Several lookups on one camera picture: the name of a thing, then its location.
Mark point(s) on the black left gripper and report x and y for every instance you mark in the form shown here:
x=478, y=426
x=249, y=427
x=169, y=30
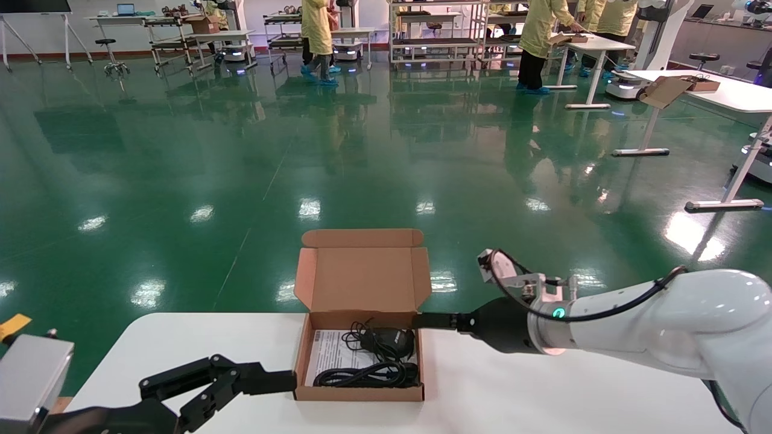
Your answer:
x=120, y=422

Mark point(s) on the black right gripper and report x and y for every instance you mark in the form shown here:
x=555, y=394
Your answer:
x=500, y=325

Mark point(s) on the brown cardboard storage box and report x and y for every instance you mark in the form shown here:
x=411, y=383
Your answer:
x=362, y=277

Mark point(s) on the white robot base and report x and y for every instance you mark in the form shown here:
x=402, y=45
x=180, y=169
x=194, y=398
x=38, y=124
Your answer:
x=348, y=53
x=235, y=55

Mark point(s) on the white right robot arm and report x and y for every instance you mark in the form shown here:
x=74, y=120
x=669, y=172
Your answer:
x=663, y=325

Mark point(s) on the small flat cardboard box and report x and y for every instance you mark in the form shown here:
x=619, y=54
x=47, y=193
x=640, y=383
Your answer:
x=573, y=38

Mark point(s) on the large cardboard box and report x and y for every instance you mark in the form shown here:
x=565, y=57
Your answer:
x=202, y=24

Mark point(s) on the white paper leaflet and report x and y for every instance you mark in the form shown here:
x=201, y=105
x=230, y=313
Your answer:
x=332, y=352

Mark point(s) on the yellow tape tag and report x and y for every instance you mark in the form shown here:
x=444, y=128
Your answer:
x=12, y=325

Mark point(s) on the metal shelf rack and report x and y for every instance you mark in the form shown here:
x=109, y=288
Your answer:
x=434, y=42
x=503, y=37

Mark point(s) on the white height-adjustable table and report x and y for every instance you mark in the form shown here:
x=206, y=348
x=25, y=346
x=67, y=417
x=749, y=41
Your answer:
x=742, y=96
x=220, y=34
x=609, y=43
x=356, y=30

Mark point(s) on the person yellow coat black trousers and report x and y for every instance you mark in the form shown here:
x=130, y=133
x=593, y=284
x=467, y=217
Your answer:
x=537, y=30

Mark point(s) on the person yellow coat blue jeans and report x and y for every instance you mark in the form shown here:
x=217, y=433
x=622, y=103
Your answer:
x=588, y=7

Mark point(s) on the seated person in yellow coat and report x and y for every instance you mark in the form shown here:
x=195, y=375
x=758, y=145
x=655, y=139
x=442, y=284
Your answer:
x=216, y=15

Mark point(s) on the black round stool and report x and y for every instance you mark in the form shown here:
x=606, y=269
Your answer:
x=105, y=41
x=704, y=56
x=754, y=63

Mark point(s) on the white office desk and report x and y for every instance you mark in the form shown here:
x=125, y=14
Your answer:
x=114, y=18

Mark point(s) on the open laptop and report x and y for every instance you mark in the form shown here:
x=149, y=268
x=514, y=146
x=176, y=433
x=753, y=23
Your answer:
x=702, y=11
x=125, y=9

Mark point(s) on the grey long counter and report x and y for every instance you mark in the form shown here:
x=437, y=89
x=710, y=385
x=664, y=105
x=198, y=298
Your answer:
x=724, y=39

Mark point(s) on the black board on stand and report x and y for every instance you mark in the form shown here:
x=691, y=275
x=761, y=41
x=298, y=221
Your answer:
x=36, y=6

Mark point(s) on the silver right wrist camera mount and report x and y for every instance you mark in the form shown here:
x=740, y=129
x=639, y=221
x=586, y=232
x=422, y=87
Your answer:
x=525, y=283

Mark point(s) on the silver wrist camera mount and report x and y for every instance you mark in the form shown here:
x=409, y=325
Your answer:
x=525, y=283
x=30, y=380

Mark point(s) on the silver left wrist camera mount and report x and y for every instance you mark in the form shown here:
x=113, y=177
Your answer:
x=30, y=380

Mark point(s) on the metal frame cart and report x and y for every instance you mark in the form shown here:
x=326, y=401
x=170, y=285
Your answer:
x=283, y=41
x=169, y=43

